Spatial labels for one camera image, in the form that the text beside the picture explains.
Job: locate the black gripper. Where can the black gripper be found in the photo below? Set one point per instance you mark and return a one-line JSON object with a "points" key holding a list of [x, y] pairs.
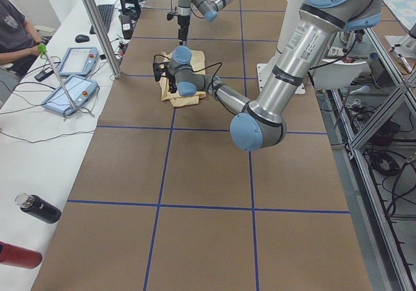
{"points": [[172, 84], [183, 23]]}

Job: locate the black computer mouse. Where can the black computer mouse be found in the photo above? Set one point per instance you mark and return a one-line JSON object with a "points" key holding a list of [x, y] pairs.
{"points": [[82, 38]]}

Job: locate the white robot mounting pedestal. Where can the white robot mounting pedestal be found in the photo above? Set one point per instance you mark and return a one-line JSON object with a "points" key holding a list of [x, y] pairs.
{"points": [[290, 22]]}

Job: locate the aluminium frame post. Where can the aluminium frame post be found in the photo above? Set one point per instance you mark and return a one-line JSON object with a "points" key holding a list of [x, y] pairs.
{"points": [[101, 33]]}

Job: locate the lower teach pendant tablet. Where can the lower teach pendant tablet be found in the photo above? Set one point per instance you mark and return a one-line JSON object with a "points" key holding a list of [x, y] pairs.
{"points": [[77, 91]]}

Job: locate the teach pendant tablet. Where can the teach pendant tablet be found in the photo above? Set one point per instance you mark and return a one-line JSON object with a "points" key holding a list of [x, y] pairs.
{"points": [[78, 61], [77, 91]]}

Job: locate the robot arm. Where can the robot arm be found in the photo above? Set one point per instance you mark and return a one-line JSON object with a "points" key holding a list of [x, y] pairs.
{"points": [[259, 123], [209, 10]]}

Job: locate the black keyboard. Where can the black keyboard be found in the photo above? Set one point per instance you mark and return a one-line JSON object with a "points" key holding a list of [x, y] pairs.
{"points": [[106, 13]]}

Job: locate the red water bottle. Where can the red water bottle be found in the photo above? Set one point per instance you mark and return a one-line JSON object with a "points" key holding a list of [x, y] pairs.
{"points": [[19, 256]]}

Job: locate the black phone on desk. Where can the black phone on desk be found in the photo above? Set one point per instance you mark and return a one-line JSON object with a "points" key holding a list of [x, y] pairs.
{"points": [[44, 74]]}

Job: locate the metal rod with green tip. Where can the metal rod with green tip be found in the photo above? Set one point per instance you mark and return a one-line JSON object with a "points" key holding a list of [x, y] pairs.
{"points": [[61, 79]]}

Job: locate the black box with label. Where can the black box with label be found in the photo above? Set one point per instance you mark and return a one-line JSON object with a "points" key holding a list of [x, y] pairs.
{"points": [[127, 26]]}

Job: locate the seated person in grey shirt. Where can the seated person in grey shirt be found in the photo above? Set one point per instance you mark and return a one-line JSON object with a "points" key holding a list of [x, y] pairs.
{"points": [[19, 39]]}

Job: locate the cream long-sleeve printed shirt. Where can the cream long-sleeve printed shirt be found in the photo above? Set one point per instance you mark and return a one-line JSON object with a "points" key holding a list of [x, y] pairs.
{"points": [[189, 84]]}

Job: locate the upper teach pendant tablet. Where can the upper teach pendant tablet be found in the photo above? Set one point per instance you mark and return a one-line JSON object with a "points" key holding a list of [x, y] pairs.
{"points": [[78, 61]]}

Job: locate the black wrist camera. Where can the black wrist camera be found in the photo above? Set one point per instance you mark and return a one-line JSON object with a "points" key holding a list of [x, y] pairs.
{"points": [[160, 69]]}

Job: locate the black water bottle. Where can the black water bottle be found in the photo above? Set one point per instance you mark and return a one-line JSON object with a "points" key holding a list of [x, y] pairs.
{"points": [[38, 208]]}

